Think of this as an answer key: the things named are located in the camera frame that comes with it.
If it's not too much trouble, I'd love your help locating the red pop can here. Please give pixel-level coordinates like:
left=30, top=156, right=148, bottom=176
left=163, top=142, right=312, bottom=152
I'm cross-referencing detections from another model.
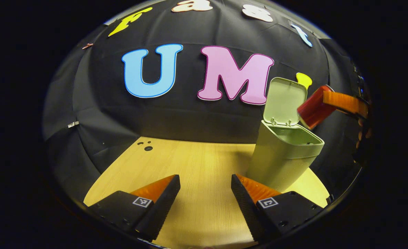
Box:
left=297, top=85, right=336, bottom=130

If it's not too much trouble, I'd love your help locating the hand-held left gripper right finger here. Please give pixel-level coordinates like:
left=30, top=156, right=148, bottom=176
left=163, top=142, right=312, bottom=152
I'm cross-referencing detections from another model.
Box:
left=231, top=174, right=325, bottom=243

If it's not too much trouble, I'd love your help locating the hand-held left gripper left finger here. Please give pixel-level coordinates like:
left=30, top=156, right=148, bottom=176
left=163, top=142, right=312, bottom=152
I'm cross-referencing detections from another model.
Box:
left=86, top=174, right=181, bottom=242

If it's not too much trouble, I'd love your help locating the pale green garbage bin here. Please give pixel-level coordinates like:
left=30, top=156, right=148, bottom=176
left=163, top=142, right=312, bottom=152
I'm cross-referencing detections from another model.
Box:
left=246, top=77, right=325, bottom=193

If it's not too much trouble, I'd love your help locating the black backdrop cloth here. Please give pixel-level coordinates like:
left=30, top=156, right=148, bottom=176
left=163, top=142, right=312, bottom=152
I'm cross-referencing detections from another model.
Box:
left=42, top=0, right=373, bottom=205

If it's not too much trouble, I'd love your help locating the wooden desktop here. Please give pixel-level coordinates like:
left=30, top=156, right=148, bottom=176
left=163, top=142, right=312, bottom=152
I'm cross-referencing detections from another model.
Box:
left=83, top=136, right=330, bottom=249

